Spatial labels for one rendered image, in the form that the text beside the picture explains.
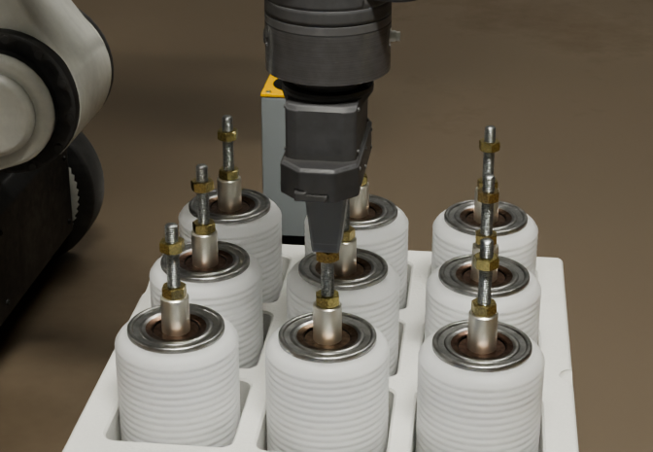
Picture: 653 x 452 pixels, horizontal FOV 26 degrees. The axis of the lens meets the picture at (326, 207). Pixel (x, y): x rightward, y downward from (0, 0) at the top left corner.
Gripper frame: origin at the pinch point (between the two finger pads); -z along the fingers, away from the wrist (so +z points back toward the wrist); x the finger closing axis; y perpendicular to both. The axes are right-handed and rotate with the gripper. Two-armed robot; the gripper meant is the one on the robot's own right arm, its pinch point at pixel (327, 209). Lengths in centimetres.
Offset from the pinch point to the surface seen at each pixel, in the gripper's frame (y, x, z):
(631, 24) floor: 36, -174, -36
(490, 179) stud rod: 11.7, -11.6, -1.8
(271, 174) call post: -10.6, -37.2, -13.1
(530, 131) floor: 17, -114, -36
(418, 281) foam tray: 5.4, -24.5, -17.9
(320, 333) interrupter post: -0.4, 1.0, -9.9
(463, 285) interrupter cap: 10.0, -9.7, -10.5
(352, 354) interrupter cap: 2.3, 2.9, -10.4
